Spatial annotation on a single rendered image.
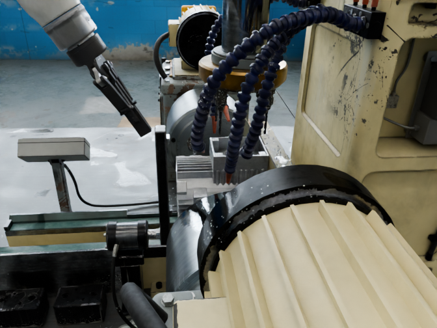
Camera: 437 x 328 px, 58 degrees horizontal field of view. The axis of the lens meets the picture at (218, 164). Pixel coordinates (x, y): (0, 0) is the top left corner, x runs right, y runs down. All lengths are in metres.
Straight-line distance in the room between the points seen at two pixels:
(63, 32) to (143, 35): 5.61
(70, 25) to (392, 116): 0.65
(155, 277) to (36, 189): 0.64
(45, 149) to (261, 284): 0.91
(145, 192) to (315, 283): 1.14
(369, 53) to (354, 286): 0.52
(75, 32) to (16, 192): 0.78
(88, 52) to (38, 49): 5.97
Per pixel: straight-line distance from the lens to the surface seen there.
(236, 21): 0.77
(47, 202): 1.40
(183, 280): 0.59
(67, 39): 0.84
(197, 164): 0.89
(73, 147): 1.11
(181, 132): 1.09
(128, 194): 1.37
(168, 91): 1.28
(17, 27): 6.85
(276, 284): 0.27
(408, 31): 0.73
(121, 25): 6.46
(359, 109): 0.74
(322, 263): 0.26
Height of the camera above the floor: 1.53
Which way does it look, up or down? 28 degrees down
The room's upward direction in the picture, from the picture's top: 2 degrees clockwise
